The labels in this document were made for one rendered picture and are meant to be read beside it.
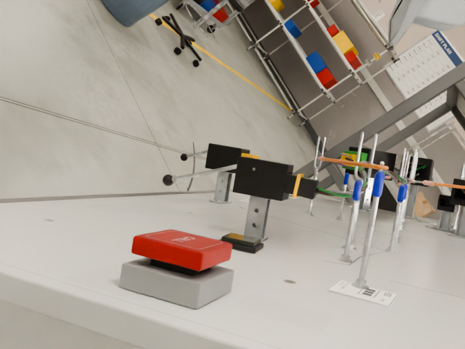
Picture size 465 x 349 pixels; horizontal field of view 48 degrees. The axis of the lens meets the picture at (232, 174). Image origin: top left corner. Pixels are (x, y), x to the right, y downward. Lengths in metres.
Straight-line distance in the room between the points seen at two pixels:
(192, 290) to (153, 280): 0.03
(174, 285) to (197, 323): 0.03
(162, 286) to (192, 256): 0.03
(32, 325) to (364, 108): 7.87
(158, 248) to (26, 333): 0.35
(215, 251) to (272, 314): 0.05
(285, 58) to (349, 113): 1.46
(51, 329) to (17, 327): 0.05
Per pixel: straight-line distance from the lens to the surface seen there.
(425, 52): 8.43
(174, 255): 0.33
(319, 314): 0.36
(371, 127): 1.50
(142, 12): 4.12
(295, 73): 8.82
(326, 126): 8.44
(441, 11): 0.53
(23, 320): 0.66
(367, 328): 0.36
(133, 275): 0.34
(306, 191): 0.57
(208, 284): 0.33
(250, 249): 0.52
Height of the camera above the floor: 1.25
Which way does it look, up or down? 18 degrees down
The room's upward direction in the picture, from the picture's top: 56 degrees clockwise
